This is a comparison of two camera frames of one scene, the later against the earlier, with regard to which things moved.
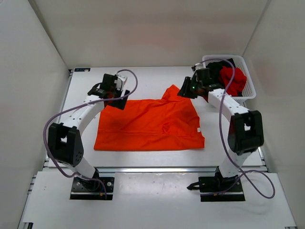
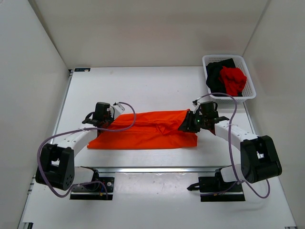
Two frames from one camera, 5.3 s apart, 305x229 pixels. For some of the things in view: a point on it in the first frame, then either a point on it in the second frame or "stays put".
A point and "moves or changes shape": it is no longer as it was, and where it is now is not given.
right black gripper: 186,91 → 188,125
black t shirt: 214,67 stays put
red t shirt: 233,79 stays put
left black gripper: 120,103 → 111,116
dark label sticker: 82,69 stays put
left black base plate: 83,188 stays put
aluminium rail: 157,170 stays put
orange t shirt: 169,122 moves or changes shape
